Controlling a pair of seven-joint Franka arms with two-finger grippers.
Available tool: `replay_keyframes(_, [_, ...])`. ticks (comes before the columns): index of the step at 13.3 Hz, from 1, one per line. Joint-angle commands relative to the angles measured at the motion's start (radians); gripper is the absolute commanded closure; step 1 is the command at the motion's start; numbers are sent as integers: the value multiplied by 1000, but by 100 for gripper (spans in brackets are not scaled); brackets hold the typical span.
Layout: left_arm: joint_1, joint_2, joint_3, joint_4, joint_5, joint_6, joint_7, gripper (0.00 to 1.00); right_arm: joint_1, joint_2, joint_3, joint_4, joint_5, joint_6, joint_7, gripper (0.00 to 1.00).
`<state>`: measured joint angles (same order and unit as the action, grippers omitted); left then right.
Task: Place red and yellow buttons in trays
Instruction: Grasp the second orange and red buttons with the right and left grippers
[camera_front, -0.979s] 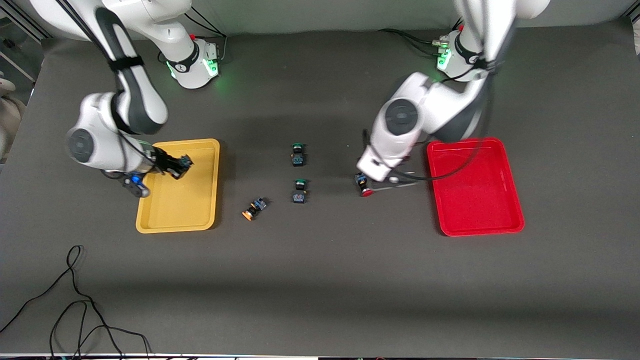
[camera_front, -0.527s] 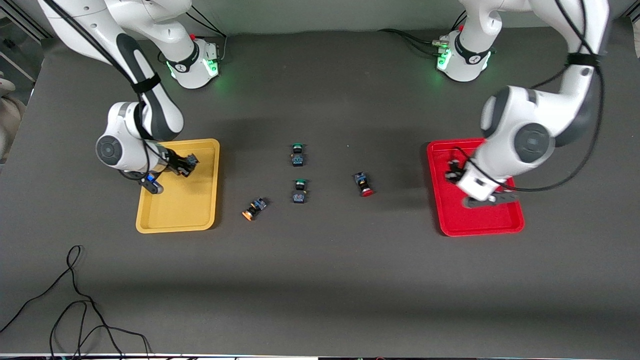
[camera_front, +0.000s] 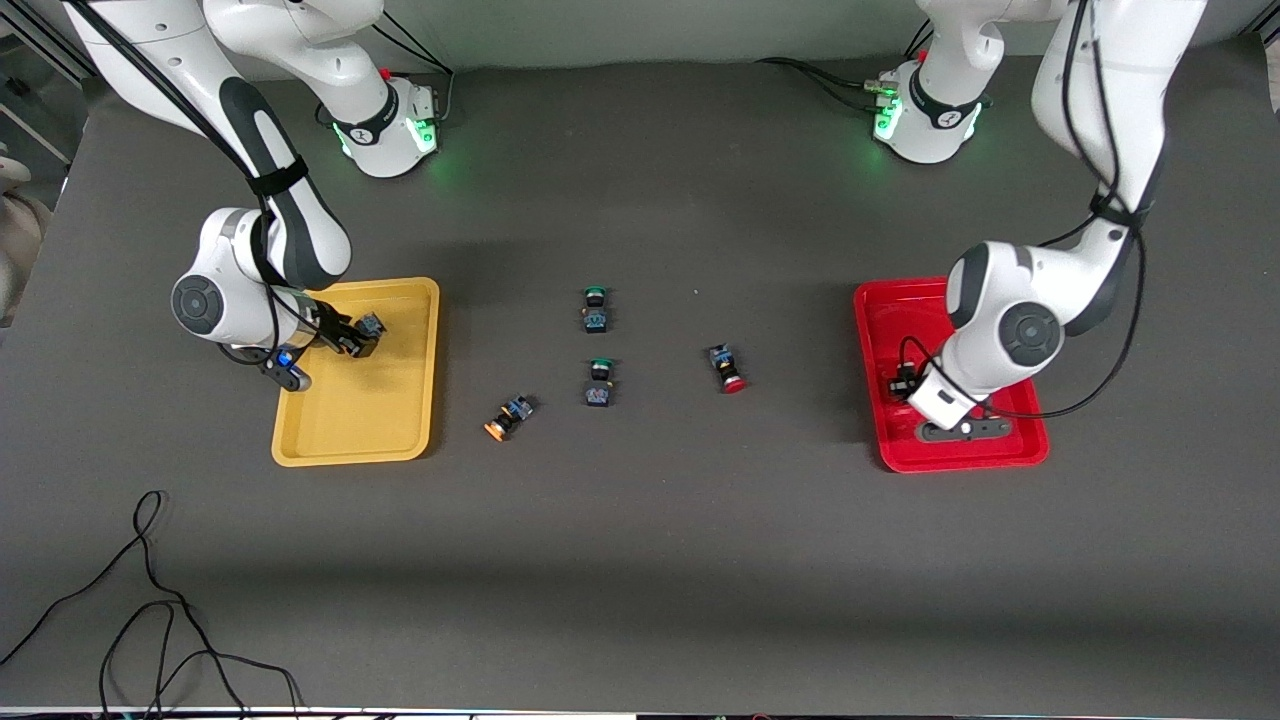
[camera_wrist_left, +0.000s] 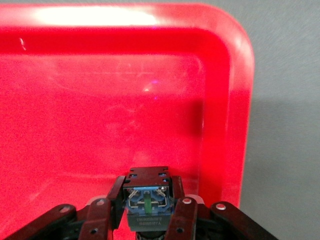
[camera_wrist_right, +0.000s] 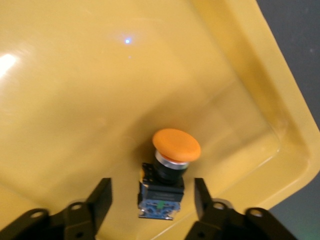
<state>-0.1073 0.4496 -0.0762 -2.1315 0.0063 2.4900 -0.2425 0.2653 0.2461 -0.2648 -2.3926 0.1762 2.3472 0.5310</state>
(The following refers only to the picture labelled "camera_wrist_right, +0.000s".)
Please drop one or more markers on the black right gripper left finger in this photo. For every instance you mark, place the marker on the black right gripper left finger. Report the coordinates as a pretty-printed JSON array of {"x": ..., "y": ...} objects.
[{"x": 97, "y": 200}]

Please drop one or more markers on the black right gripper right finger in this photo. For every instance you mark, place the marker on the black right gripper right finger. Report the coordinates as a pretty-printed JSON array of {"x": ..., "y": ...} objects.
[{"x": 203, "y": 202}]

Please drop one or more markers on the yellow mushroom push button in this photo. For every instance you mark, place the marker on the yellow mushroom push button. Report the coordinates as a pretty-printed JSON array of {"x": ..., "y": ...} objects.
[{"x": 177, "y": 145}]

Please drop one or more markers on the yellow plastic tray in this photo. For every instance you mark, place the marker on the yellow plastic tray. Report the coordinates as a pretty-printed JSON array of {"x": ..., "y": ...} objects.
[{"x": 75, "y": 100}]

